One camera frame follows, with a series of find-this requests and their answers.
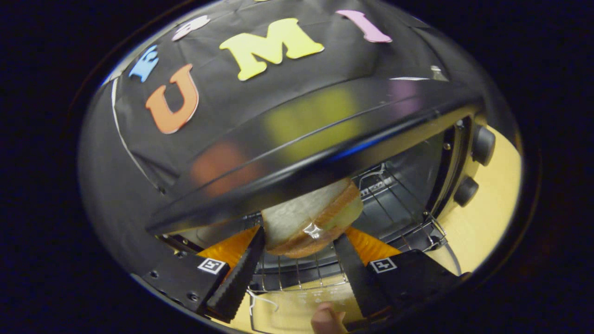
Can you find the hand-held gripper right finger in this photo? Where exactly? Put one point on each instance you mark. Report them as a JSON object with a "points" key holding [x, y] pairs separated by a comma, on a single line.
{"points": [[359, 283]]}

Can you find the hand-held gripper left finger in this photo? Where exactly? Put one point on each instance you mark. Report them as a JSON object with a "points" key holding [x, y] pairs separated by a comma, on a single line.
{"points": [[236, 278]]}

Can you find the sandwich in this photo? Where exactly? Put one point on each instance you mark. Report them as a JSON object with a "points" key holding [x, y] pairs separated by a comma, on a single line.
{"points": [[301, 218]]}

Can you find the black toaster oven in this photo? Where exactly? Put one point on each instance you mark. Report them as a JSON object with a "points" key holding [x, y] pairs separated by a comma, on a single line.
{"points": [[301, 139]]}

